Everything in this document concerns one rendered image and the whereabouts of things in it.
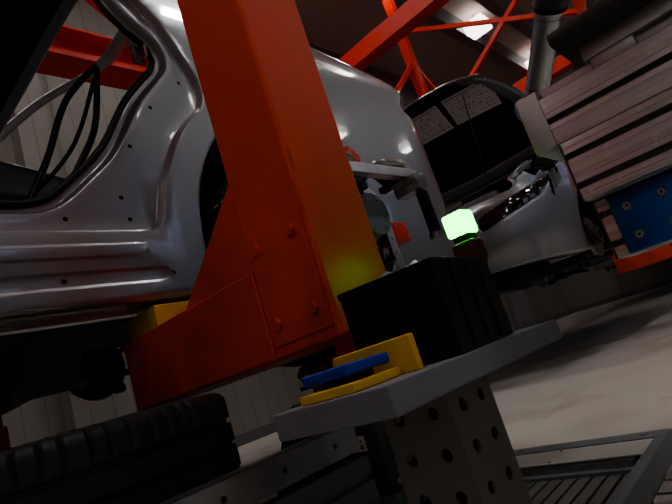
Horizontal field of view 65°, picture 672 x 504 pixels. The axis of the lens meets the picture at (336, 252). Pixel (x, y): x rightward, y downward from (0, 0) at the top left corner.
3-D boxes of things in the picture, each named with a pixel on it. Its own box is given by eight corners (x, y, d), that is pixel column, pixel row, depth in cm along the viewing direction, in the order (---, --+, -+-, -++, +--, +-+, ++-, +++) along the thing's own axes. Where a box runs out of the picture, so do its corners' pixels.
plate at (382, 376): (350, 389, 61) (347, 381, 62) (402, 374, 56) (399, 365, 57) (301, 407, 56) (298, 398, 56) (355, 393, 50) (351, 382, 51)
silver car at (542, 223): (563, 282, 817) (525, 189, 850) (698, 237, 699) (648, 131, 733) (364, 334, 448) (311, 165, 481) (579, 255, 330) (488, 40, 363)
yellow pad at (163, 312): (182, 333, 134) (177, 314, 135) (212, 317, 125) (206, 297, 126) (129, 342, 124) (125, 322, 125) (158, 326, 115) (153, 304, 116)
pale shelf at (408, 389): (467, 363, 89) (461, 346, 90) (563, 337, 79) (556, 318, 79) (279, 443, 57) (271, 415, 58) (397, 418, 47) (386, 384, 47)
